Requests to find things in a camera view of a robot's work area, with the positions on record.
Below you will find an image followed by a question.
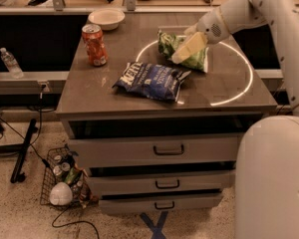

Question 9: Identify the white bowl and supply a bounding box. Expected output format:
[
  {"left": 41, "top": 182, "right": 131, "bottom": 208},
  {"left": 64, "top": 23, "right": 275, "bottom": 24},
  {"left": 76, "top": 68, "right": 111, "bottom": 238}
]
[{"left": 88, "top": 8, "right": 125, "bottom": 31}]

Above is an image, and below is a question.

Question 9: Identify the grey drawer cabinet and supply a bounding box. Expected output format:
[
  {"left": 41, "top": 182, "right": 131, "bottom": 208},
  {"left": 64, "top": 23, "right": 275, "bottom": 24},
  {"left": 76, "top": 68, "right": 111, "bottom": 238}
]
[{"left": 57, "top": 13, "right": 276, "bottom": 214}]

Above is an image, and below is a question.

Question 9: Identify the white round object in basket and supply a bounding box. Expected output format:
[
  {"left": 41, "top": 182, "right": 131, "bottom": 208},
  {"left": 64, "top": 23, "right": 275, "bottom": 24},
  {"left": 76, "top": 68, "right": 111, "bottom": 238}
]
[{"left": 49, "top": 182, "right": 73, "bottom": 206}]

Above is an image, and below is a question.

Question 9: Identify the clear plastic water bottle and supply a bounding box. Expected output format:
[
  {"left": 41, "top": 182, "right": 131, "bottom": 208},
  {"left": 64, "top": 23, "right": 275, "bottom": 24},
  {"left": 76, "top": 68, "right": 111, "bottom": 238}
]
[{"left": 0, "top": 48, "right": 24, "bottom": 79}]

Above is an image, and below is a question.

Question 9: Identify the blue chip bag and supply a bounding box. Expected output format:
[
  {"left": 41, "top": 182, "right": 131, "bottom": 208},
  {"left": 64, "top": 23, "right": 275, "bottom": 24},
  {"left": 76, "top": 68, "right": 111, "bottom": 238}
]
[{"left": 114, "top": 62, "right": 190, "bottom": 102}]

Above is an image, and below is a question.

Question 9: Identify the top grey drawer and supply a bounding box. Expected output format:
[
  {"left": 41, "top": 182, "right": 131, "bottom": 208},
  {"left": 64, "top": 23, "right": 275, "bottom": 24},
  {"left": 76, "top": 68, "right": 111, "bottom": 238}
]
[{"left": 68, "top": 133, "right": 241, "bottom": 167}]

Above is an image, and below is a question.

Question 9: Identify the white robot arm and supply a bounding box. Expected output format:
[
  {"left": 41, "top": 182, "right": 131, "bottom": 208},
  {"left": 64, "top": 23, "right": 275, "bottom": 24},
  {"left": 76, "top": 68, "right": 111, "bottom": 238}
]
[{"left": 185, "top": 0, "right": 299, "bottom": 239}]

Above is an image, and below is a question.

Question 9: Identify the blue tape cross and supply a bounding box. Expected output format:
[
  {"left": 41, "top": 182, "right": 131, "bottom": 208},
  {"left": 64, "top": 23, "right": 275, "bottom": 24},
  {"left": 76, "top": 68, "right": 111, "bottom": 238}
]
[{"left": 140, "top": 211, "right": 168, "bottom": 239}]

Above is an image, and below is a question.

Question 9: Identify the black wire basket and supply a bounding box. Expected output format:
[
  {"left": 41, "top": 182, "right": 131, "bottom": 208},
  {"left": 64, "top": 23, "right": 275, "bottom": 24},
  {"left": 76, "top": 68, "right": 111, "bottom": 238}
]
[{"left": 40, "top": 146, "right": 92, "bottom": 207}]

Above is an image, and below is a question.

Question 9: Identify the green can in basket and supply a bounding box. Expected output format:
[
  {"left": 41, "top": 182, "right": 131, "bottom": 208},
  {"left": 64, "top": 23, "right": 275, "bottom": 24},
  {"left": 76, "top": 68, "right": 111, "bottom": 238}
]
[{"left": 64, "top": 166, "right": 82, "bottom": 186}]

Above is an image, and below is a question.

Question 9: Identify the bottom grey drawer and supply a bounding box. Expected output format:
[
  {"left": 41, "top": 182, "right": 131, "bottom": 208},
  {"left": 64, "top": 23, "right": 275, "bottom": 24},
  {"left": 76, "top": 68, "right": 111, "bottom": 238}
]
[{"left": 99, "top": 192, "right": 223, "bottom": 215}]

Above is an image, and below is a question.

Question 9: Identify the middle grey drawer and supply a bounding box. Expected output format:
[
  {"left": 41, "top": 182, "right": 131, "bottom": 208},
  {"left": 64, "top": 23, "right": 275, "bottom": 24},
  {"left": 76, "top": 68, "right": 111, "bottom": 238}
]
[{"left": 88, "top": 170, "right": 235, "bottom": 196}]

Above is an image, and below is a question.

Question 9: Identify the black floor stand left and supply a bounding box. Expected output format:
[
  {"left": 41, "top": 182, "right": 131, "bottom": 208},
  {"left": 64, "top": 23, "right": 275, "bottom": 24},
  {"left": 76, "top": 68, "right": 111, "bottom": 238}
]
[{"left": 0, "top": 119, "right": 37, "bottom": 183}]

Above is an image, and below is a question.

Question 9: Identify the black cable on floor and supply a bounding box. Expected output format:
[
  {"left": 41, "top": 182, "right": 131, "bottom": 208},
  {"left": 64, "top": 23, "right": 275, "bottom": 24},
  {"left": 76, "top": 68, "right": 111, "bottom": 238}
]
[{"left": 51, "top": 205, "right": 101, "bottom": 239}]

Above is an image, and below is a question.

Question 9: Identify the grey drawer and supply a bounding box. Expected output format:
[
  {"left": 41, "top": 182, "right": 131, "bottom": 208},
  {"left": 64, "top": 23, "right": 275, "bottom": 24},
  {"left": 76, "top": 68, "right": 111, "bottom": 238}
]
[
  {"left": 88, "top": 170, "right": 235, "bottom": 196},
  {"left": 68, "top": 133, "right": 241, "bottom": 167},
  {"left": 99, "top": 192, "right": 223, "bottom": 215}
]

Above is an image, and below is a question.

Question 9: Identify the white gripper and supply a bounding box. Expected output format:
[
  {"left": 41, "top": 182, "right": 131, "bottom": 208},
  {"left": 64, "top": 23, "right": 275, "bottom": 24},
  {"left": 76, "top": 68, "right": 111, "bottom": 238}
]
[{"left": 171, "top": 7, "right": 230, "bottom": 64}]

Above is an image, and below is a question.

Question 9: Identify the green jalapeno chip bag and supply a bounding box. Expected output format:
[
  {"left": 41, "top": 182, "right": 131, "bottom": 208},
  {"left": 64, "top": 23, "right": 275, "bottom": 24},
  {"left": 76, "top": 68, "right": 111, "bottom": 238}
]
[{"left": 157, "top": 30, "right": 208, "bottom": 73}]

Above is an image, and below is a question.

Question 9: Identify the orange soda can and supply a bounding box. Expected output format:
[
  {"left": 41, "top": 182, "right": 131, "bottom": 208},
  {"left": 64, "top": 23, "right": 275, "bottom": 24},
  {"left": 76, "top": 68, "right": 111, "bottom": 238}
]
[{"left": 82, "top": 24, "right": 108, "bottom": 67}]

